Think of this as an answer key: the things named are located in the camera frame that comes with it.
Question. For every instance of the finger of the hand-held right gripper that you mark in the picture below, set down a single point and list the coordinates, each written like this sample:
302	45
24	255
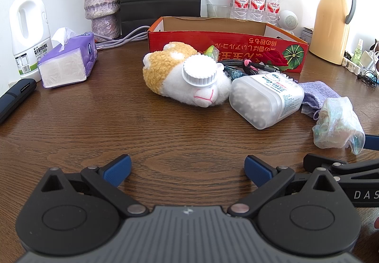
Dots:
372	143
314	160

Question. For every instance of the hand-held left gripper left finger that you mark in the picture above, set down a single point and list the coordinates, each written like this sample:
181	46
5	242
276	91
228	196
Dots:
117	169

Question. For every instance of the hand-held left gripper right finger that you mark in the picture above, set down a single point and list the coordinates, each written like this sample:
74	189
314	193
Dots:
259	171

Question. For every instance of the iridescent plastic bag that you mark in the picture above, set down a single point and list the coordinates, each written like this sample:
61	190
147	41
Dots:
334	124

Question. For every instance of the clear cotton swab box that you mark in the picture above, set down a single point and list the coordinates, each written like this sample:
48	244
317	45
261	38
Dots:
260	100

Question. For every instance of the teal small packet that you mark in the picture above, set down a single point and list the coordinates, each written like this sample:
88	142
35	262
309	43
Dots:
235	74

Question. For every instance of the red artificial rose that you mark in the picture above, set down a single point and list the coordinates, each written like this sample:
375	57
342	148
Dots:
275	58

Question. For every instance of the white ridged round lid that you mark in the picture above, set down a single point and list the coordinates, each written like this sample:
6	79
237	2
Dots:
200	70

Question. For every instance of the green tissue packet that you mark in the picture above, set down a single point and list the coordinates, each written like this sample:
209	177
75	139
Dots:
211	52

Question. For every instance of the red cardboard box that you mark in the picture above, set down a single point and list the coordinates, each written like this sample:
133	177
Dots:
231	44

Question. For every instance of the purple cloth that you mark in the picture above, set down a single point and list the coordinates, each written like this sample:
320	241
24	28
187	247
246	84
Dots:
316	91

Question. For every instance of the white power strip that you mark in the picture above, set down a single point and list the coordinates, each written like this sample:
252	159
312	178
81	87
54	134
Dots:
353	67

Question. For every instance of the small green spray bottle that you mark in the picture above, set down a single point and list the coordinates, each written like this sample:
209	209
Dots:
357	54

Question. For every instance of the yellow and white plush toy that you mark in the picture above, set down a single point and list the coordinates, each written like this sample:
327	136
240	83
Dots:
165	70

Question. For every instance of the purple tissue pack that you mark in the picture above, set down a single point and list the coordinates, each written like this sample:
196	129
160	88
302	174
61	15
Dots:
68	64

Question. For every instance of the yellow thermos jug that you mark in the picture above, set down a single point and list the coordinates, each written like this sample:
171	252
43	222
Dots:
328	26

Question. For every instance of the dark blue case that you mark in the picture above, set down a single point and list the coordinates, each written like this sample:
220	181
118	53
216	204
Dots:
14	97

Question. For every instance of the small patterned tin box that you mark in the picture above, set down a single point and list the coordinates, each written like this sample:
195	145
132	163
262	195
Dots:
307	33

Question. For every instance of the white detergent bottle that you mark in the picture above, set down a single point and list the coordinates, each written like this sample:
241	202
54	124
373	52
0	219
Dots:
29	44

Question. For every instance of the clear glass cup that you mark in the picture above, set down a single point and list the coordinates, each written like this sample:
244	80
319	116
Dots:
217	11

